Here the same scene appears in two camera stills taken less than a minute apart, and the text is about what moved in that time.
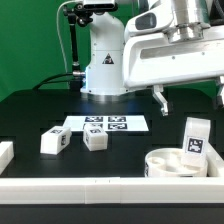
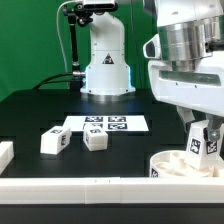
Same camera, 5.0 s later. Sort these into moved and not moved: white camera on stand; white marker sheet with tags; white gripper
Moved: white gripper
Not moved: white marker sheet with tags; white camera on stand
